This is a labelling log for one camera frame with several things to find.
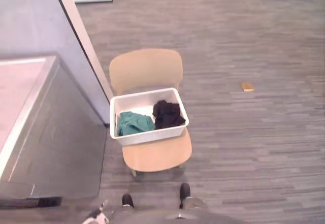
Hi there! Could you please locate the beige wooden chair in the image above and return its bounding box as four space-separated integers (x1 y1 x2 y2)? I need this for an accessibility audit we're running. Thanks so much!
109 48 192 177

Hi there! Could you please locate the grey washing machine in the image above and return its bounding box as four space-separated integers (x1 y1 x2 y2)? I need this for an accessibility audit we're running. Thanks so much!
0 53 107 208

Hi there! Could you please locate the white panel with dark edge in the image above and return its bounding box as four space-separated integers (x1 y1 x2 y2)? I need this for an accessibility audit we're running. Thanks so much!
49 0 114 126

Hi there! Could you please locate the white plastic laundry basket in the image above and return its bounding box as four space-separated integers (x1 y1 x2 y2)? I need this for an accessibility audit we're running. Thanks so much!
109 87 190 147

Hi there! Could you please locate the robot body with dark feet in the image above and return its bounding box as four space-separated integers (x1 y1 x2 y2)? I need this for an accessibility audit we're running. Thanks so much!
101 182 229 224

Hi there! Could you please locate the green cloth garment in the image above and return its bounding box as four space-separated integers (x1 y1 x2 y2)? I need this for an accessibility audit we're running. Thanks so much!
116 111 156 137

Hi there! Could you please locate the small tan wooden block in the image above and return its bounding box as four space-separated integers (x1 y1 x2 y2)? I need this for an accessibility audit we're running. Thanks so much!
240 82 255 92

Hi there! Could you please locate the black cloth garment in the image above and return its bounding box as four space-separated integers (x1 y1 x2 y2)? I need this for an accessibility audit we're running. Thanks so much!
152 100 186 130

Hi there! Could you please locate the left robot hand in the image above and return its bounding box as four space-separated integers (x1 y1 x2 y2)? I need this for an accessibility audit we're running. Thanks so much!
81 200 110 224

